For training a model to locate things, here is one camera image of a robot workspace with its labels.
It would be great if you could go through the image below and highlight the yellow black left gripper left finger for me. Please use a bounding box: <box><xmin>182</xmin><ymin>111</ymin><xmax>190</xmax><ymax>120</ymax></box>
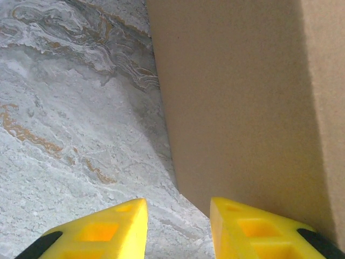
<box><xmin>20</xmin><ymin>198</ymin><xmax>149</xmax><ymax>259</ymax></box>

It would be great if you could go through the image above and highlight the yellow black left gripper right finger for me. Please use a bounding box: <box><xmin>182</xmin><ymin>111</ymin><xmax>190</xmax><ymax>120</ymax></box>
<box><xmin>209</xmin><ymin>196</ymin><xmax>345</xmax><ymax>259</ymax></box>

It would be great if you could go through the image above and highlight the brown cardboard express box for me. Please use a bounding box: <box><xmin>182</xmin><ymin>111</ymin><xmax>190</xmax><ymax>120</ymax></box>
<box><xmin>145</xmin><ymin>0</ymin><xmax>345</xmax><ymax>250</ymax></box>

